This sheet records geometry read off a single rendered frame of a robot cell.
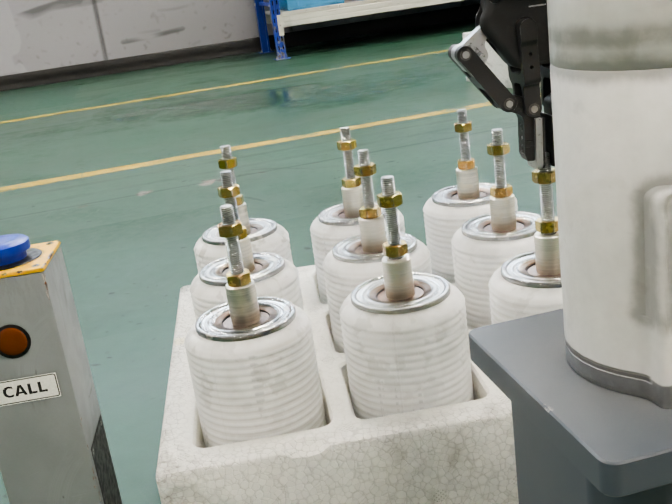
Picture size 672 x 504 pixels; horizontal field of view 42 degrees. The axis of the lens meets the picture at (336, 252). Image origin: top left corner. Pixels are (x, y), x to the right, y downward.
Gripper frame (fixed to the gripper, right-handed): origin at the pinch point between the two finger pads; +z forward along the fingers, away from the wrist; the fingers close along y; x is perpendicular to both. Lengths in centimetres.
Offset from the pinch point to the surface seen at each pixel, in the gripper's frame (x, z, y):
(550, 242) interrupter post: 0.9, 7.6, 0.3
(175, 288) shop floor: -84, 35, 36
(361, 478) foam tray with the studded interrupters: 7.0, 20.5, 17.3
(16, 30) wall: -514, -1, 139
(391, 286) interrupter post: 0.3, 9.1, 12.5
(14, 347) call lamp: -1.6, 9.4, 40.6
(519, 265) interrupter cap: -1.5, 9.9, 2.0
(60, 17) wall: -517, -5, 112
